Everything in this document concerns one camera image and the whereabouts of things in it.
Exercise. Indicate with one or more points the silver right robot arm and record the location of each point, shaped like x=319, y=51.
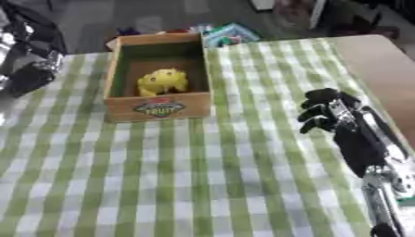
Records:
x=390, y=197

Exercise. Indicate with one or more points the teal patterned bag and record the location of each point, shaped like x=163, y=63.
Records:
x=231, y=34

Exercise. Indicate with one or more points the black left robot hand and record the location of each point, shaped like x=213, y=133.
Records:
x=31, y=77

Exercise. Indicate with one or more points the tan cardboard box green inside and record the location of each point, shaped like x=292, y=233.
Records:
x=156, y=83

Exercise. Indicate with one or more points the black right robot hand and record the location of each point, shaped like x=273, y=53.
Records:
x=357, y=142

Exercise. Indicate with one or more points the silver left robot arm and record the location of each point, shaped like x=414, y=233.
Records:
x=21, y=34

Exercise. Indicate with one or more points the dark blue toy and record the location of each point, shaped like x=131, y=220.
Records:
x=128, y=31

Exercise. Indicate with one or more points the yellow spotted toy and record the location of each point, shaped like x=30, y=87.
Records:
x=161, y=81

